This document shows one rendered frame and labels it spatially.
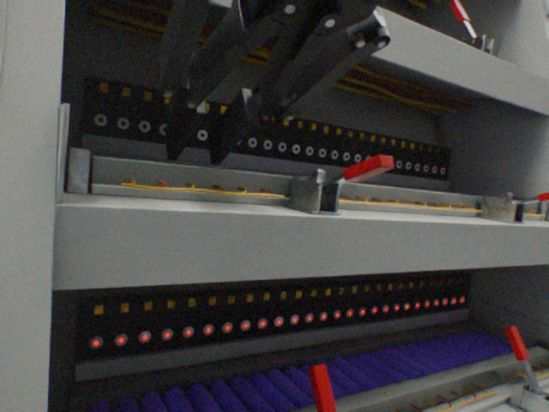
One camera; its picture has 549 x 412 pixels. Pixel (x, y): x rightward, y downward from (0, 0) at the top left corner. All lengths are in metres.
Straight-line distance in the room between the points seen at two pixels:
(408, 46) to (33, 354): 0.40
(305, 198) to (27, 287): 0.19
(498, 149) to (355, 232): 0.44
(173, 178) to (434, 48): 0.31
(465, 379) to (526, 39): 0.49
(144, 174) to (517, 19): 0.62
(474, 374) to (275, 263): 0.31
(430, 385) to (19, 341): 0.37
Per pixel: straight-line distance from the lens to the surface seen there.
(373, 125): 0.68
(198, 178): 0.31
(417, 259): 0.38
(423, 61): 0.47
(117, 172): 0.29
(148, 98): 0.44
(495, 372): 0.56
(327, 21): 0.24
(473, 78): 0.54
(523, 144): 0.71
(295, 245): 0.29
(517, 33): 0.76
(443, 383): 0.49
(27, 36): 0.27
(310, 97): 0.30
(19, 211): 0.23
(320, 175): 0.32
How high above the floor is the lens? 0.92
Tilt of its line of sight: 12 degrees up
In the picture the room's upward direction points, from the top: 4 degrees counter-clockwise
